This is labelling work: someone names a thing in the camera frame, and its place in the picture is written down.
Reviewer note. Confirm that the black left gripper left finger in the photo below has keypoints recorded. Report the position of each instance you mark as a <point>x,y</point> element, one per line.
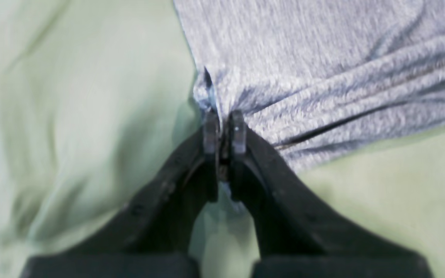
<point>149,237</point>

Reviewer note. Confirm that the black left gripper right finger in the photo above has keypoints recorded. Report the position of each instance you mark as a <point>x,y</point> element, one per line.
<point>298,234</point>

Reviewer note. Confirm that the grey heathered T-shirt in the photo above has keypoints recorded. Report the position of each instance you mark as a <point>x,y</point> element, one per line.
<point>318,79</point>

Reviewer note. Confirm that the green table cloth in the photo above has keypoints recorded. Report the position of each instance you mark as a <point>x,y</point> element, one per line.
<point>94,96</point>

